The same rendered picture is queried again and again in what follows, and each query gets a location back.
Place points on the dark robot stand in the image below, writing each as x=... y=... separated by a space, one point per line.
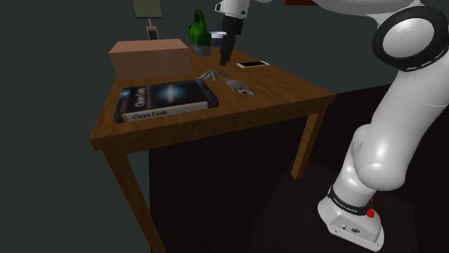
x=298 y=231

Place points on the table lamp with olive shade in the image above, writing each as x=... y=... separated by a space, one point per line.
x=147 y=8

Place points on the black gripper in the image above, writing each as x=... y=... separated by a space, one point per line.
x=232 y=25

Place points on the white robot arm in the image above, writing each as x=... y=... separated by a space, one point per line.
x=393 y=140

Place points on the white and blue bowl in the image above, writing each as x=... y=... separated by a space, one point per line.
x=217 y=36

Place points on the small silver pronged tool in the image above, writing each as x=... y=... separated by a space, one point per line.
x=209 y=74

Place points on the brown wooden table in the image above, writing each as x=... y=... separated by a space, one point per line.
x=280 y=91

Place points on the green plant in grey pot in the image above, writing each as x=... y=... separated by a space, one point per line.
x=200 y=33

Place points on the brown cardboard box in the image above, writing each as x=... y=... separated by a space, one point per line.
x=151 y=59

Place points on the white smartphone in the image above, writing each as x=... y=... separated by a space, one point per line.
x=253 y=64

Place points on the dark hardcover book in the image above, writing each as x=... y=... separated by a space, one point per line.
x=165 y=95

